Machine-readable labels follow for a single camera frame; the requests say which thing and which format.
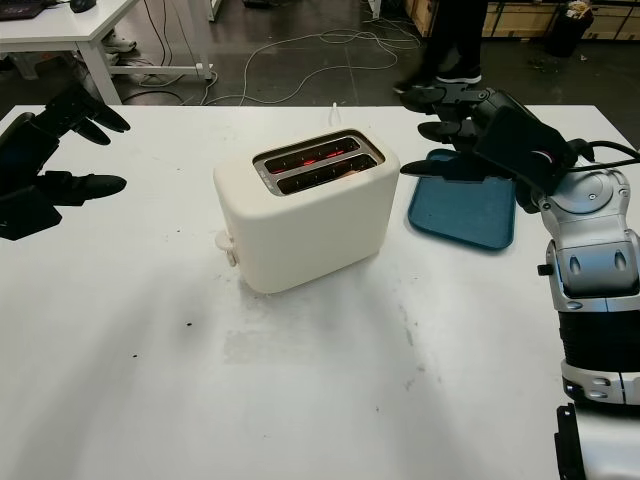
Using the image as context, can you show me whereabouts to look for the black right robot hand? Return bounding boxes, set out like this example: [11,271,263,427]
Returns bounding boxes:
[399,84,544,214]

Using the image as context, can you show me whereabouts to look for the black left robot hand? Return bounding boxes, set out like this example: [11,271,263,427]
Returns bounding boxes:
[0,83,131,207]

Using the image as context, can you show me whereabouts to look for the person beige jacket black trousers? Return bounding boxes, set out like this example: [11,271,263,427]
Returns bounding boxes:
[392,0,489,94]

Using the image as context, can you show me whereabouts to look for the cream two-slot toaster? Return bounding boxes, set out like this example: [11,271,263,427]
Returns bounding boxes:
[213,128,401,295]

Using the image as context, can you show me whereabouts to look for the wooden crate stack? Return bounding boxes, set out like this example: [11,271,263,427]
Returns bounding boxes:
[403,0,640,41]

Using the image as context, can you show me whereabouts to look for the blue plastic tray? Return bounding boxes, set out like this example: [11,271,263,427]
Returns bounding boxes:
[407,148,518,256]

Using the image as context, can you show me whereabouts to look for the black trash bin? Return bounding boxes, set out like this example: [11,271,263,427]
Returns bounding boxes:
[544,0,596,59]

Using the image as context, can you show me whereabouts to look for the white office desk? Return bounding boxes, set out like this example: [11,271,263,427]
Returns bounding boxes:
[0,0,216,106]

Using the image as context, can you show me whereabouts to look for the white sneaker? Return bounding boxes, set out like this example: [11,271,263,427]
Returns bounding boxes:
[102,29,139,54]

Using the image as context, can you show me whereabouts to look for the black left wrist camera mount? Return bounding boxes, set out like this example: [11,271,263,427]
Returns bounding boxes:
[0,192,62,243]

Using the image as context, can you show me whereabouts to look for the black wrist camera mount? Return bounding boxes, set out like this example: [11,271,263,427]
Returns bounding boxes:
[0,192,62,243]
[472,104,577,196]

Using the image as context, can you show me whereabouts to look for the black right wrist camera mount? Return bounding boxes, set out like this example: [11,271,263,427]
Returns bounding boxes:
[472,104,577,196]

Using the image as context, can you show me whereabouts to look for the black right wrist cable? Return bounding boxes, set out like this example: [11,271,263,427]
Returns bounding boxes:
[569,138,640,174]

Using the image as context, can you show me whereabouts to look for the pale floor cable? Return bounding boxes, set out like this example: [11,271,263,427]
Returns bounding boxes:
[204,27,424,106]

